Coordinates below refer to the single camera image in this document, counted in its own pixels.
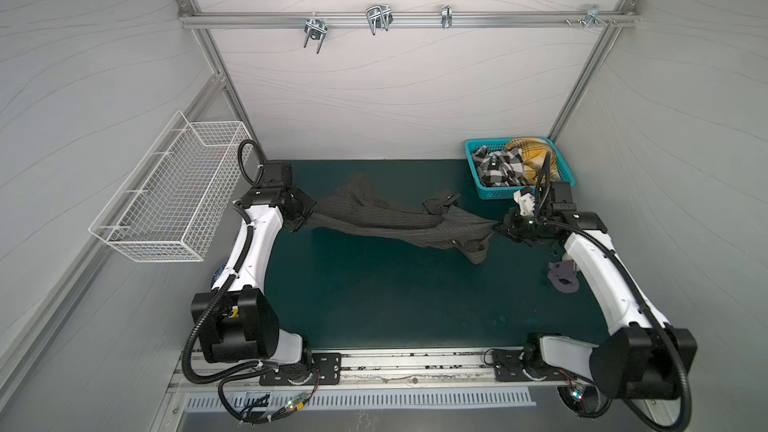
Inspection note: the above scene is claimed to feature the dark grey striped shirt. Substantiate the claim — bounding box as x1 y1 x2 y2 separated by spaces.
308 175 497 265

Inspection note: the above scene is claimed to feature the base cable bundle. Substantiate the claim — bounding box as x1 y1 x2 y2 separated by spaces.
555 380 613 421
217 365 322 426

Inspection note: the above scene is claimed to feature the black mounting plate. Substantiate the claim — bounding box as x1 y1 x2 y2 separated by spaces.
483 348 539 383
259 351 341 387

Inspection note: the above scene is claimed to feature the yellow plaid shirt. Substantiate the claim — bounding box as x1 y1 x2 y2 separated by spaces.
504 138 564 185

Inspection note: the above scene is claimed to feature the teal plastic basket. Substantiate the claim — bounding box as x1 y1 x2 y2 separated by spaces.
463 136 577 201

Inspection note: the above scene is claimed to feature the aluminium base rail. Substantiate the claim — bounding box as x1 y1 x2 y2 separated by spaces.
166 344 661 394

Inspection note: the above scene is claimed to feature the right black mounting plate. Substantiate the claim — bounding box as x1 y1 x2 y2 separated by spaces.
483 348 539 383

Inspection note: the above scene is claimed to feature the white wire wall basket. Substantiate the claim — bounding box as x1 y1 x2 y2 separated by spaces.
89 111 250 263

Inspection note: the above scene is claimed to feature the metal u-bolt clamp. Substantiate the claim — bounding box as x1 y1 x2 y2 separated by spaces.
365 4 393 36
303 17 328 54

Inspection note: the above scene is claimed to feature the metal u-bolt clamp left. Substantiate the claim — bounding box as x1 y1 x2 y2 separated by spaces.
303 17 328 54

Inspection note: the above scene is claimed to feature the metal u-bolt clamp middle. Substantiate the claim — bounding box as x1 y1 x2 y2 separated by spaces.
365 4 393 36

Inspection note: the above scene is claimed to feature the small metal hook clamp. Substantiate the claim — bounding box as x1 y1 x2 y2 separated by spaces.
441 4 453 30

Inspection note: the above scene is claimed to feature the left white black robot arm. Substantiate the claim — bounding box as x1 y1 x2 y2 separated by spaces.
181 180 313 385

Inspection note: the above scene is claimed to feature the black white plaid shirt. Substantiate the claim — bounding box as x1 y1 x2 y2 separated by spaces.
470 146 530 187

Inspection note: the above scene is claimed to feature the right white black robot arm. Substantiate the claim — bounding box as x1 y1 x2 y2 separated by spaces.
500 208 698 431

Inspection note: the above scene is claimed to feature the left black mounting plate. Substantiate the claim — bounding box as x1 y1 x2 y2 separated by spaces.
259 351 341 387

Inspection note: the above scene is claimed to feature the right base cable bundle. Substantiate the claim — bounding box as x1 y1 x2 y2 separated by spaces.
555 380 613 421

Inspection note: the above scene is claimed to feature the left base cable bundle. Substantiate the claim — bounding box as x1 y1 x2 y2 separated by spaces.
217 365 322 426

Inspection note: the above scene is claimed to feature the aluminium crossbar rail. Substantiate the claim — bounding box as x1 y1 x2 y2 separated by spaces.
180 9 641 30

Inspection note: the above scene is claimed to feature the white ventilation grille strip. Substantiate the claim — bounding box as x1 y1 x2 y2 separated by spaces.
184 386 537 413

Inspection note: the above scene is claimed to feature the metal bracket clamp right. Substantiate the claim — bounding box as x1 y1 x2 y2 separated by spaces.
563 6 619 30

